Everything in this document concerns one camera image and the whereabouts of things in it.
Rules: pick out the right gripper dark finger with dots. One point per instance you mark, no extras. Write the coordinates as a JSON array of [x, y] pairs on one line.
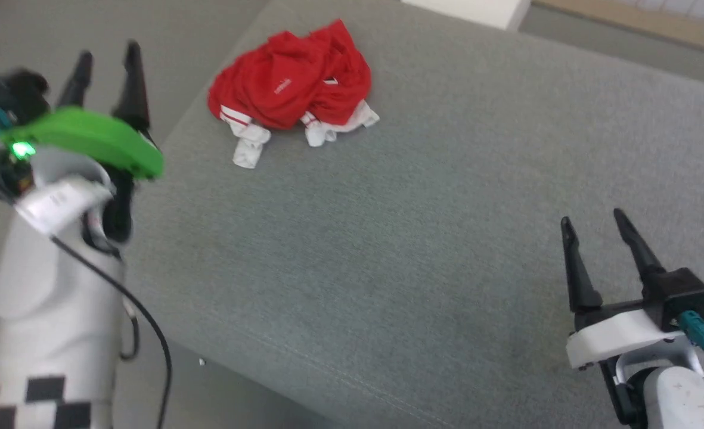
[[638, 250], [577, 268]]

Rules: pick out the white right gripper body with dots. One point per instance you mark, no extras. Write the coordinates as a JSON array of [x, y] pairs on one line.
[[620, 336]]

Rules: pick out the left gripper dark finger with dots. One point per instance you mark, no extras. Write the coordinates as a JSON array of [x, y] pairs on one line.
[[131, 86], [79, 80]]

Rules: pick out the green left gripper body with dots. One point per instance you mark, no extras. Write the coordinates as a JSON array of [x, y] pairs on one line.
[[89, 137]]

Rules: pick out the red white basketball jersey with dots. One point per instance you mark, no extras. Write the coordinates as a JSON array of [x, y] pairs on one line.
[[286, 83]]

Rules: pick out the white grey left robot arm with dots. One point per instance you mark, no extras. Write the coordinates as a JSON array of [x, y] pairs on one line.
[[47, 310]]

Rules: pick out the grey fabric sofa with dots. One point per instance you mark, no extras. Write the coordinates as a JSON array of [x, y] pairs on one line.
[[417, 238]]

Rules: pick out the white box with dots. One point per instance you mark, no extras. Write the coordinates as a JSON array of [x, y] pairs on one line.
[[477, 9]]

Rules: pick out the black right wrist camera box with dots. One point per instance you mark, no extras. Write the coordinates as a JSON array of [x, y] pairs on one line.
[[676, 292]]

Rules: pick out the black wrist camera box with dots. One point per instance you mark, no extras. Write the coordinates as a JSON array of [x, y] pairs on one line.
[[15, 89], [676, 292]]

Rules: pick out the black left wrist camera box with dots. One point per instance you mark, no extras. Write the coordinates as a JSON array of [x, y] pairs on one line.
[[15, 89]]

